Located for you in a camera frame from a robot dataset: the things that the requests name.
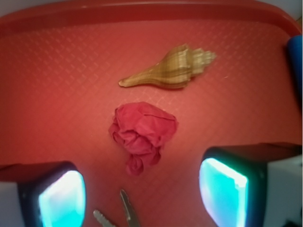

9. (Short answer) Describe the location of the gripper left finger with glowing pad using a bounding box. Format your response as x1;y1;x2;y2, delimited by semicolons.
0;161;86;227

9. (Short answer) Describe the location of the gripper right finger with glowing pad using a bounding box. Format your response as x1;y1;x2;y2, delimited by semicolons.
199;142;303;227

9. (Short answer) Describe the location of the crumpled red paper ball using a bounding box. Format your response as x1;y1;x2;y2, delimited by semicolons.
108;102;178;175

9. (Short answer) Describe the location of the red plastic tray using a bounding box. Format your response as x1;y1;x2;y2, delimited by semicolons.
0;0;302;227

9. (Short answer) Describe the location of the tan spiral seashell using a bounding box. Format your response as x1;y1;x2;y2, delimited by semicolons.
118;44;216;89

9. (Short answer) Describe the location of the blue plastic bottle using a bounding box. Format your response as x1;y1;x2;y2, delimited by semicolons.
287;35;303;100

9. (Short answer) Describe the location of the bunch of keys on ring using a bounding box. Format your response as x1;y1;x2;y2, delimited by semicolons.
93;189;141;227

